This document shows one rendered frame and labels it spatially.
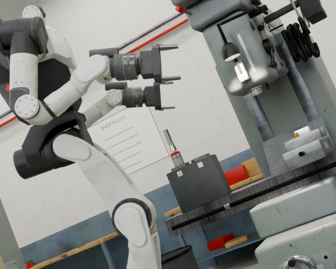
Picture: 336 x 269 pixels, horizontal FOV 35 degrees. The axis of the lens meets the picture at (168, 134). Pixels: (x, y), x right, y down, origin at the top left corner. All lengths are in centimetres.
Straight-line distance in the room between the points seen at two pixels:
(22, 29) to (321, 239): 122
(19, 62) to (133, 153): 555
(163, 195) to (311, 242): 533
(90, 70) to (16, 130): 665
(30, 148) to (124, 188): 37
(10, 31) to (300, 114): 144
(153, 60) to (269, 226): 80
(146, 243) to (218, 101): 502
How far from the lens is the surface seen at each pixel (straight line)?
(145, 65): 172
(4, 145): 849
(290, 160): 209
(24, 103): 174
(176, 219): 236
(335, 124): 264
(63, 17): 789
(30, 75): 179
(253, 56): 224
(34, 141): 198
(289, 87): 266
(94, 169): 190
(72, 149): 191
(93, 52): 177
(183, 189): 234
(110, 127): 741
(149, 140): 715
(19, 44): 182
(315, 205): 205
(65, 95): 174
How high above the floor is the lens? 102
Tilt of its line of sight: 6 degrees up
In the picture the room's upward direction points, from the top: 23 degrees counter-clockwise
